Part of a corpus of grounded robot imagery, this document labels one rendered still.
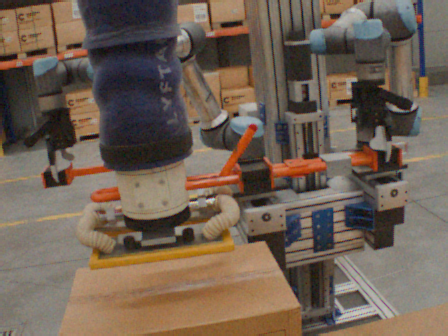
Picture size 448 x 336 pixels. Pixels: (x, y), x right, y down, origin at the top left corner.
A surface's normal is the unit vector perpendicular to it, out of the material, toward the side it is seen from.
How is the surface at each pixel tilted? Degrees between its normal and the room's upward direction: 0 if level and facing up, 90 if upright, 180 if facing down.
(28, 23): 93
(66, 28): 87
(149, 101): 78
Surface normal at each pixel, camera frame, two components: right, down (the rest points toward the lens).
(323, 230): 0.17, 0.27
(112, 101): -0.58, 0.04
